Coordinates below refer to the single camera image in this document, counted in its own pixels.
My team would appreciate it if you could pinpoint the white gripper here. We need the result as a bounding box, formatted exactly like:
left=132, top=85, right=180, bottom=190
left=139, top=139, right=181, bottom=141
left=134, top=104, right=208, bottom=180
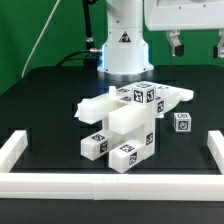
left=144, top=0, right=224, bottom=58

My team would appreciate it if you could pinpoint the white chair seat part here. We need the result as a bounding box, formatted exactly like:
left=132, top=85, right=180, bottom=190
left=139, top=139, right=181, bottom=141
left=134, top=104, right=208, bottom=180
left=101, top=116, right=158, bottom=158

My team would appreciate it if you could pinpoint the white chair back part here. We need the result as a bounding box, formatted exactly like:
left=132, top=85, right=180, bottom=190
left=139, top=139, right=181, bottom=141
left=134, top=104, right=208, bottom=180
left=77, top=81, right=195, bottom=136

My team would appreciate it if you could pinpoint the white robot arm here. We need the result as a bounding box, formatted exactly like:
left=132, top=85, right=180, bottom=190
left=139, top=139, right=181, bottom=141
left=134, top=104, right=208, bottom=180
left=98, top=0, right=224, bottom=81

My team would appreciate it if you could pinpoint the white bar part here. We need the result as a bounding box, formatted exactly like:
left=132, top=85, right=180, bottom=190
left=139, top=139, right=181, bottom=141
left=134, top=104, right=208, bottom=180
left=0, top=130, right=28, bottom=173

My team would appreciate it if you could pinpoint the white right fence wall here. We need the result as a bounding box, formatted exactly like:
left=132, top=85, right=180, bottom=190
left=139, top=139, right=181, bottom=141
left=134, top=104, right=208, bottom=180
left=207, top=130, right=224, bottom=175

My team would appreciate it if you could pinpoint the white fence wall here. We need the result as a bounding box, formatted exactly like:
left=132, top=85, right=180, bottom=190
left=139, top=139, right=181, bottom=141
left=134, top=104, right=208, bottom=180
left=0, top=173, right=224, bottom=201
left=207, top=130, right=224, bottom=175

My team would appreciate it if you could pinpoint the black cable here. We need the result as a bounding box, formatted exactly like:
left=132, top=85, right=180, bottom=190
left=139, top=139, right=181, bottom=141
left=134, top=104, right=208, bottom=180
left=55, top=0, right=101, bottom=68

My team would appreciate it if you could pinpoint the white cable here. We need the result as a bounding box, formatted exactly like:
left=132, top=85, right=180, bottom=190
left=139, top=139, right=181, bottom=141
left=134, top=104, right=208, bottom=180
left=21, top=0, right=63, bottom=78

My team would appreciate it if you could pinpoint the white front fence wall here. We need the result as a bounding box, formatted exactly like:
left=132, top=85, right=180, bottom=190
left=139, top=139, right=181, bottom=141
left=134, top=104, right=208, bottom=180
left=0, top=173, right=224, bottom=201

